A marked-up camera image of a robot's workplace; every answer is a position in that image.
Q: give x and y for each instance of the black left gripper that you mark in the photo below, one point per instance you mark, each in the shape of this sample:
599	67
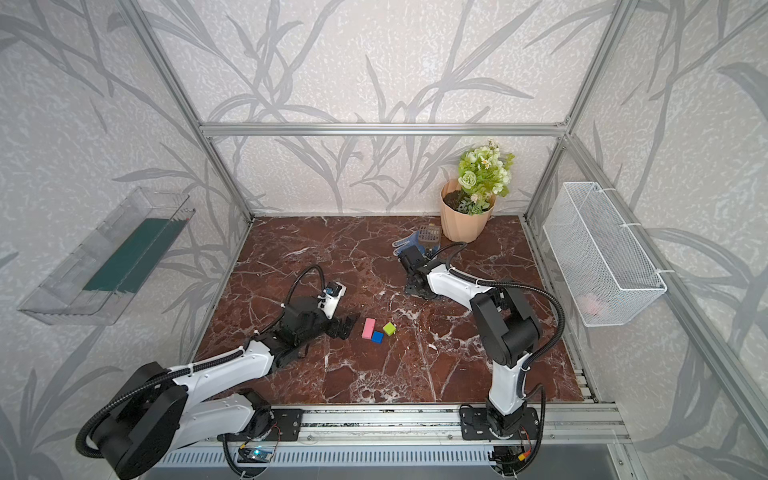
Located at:
334	324

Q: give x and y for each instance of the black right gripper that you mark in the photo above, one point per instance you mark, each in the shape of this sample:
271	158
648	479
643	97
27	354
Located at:
411	260

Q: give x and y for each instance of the green block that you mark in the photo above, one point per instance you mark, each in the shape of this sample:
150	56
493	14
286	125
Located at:
389	329

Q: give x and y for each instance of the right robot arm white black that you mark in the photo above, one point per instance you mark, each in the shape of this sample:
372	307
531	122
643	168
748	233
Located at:
508	327

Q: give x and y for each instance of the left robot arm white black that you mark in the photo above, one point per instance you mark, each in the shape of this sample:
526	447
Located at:
159	409

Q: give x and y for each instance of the pink block lower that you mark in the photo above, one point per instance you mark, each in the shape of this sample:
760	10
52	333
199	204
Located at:
368	329

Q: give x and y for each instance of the blue dotted work glove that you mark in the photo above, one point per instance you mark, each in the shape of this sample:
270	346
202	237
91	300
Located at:
402	244

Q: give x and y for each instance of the grey slotted scoop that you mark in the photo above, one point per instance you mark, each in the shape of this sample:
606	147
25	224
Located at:
429	234

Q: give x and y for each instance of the beige flower pot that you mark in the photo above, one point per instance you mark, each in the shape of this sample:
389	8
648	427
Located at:
459	227

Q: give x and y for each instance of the green artificial plant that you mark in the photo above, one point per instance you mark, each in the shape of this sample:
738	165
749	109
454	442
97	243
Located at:
484	173

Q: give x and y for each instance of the green circuit board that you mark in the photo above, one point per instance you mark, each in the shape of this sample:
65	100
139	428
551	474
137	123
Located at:
255	455

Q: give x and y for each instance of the clear plastic tray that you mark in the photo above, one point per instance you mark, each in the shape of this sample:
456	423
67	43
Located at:
97	281

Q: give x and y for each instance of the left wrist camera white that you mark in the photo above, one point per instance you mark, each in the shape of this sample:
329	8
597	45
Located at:
331	297

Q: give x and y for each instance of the white wire basket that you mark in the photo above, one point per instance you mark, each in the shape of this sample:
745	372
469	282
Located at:
608	273

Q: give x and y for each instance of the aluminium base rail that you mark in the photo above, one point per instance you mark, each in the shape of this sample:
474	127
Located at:
438	424

